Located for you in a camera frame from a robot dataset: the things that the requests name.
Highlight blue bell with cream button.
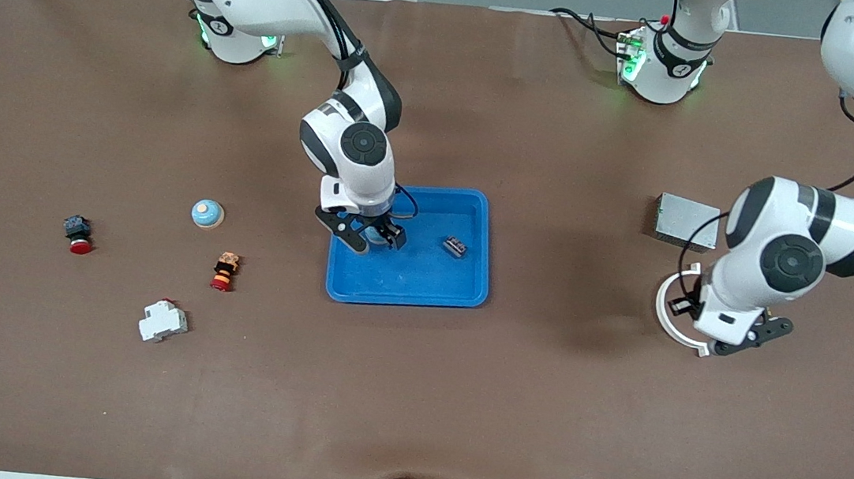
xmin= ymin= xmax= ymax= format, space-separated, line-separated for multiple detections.
xmin=189 ymin=197 xmax=227 ymax=232
xmin=361 ymin=223 xmax=393 ymax=257

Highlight blue plastic tray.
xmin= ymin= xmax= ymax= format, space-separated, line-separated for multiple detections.
xmin=323 ymin=174 xmax=500 ymax=319

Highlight grey metal box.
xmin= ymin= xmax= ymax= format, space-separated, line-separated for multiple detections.
xmin=650 ymin=191 xmax=724 ymax=255

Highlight brown table mat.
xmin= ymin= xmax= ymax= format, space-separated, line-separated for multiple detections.
xmin=0 ymin=0 xmax=854 ymax=479

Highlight white circuit breaker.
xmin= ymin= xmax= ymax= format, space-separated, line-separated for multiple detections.
xmin=136 ymin=295 xmax=192 ymax=347

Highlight red push button black body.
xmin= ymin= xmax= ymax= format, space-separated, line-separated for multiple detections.
xmin=61 ymin=213 xmax=98 ymax=256

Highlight white curved plastic bracket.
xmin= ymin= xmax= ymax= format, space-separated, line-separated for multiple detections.
xmin=650 ymin=258 xmax=721 ymax=359

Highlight black right camera bracket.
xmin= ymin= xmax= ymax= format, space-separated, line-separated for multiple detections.
xmin=312 ymin=208 xmax=372 ymax=256

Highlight black camera bracket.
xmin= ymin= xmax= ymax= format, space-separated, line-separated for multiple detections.
xmin=707 ymin=308 xmax=796 ymax=365
xmin=312 ymin=208 xmax=372 ymax=256

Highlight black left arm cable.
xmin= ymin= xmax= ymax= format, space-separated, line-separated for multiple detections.
xmin=673 ymin=73 xmax=854 ymax=317

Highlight black left camera bracket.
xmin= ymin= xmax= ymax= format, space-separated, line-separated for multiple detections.
xmin=707 ymin=308 xmax=796 ymax=365

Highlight orange red emergency stop switch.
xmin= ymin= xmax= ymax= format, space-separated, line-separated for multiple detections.
xmin=210 ymin=250 xmax=243 ymax=294

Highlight metal base bracket green light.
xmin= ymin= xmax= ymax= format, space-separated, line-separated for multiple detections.
xmin=612 ymin=23 xmax=650 ymax=84
xmin=256 ymin=30 xmax=287 ymax=58

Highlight black left base cables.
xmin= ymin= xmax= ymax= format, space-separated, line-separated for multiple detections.
xmin=546 ymin=5 xmax=635 ymax=59

